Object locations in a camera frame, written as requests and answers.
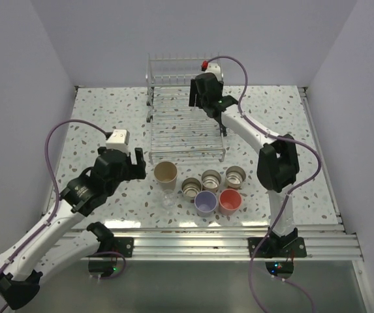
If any tan paper cup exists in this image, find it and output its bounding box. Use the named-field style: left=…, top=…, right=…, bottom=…
left=153, top=161, right=178, bottom=190

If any small clear glass cup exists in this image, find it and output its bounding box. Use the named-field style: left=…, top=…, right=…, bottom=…
left=161, top=189, right=177, bottom=209

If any steel cup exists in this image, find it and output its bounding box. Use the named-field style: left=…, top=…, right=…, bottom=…
left=201, top=170, right=221, bottom=193
left=225, top=166, right=246, bottom=189
left=181, top=177, right=202, bottom=202

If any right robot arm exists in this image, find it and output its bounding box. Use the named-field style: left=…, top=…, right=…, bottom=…
left=189, top=72, right=300, bottom=256

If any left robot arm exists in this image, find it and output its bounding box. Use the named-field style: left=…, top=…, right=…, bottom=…
left=0, top=147, right=146, bottom=310

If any purple plastic cup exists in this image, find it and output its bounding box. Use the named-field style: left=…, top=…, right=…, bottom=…
left=194, top=190, right=218, bottom=217

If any red plastic cup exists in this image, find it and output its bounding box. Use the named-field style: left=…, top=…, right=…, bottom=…
left=219, top=188, right=242, bottom=216

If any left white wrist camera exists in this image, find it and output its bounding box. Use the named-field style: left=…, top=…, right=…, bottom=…
left=106, top=129, right=130, bottom=155

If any silver wire dish rack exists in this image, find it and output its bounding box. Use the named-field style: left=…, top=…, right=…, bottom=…
left=146, top=54, right=226, bottom=164

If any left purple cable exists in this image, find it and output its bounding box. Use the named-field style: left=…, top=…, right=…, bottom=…
left=0, top=119, right=127, bottom=313

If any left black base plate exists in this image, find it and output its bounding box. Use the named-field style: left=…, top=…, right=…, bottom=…
left=94, top=237, right=134, bottom=258

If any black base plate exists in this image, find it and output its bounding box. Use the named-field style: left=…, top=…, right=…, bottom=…
left=94, top=237, right=134, bottom=258
left=255, top=237, right=307, bottom=258

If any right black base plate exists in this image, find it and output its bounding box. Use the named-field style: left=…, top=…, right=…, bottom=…
left=255, top=237, right=307, bottom=258

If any aluminium frame rail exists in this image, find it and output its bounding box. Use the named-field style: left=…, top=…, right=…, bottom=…
left=112, top=224, right=363, bottom=261

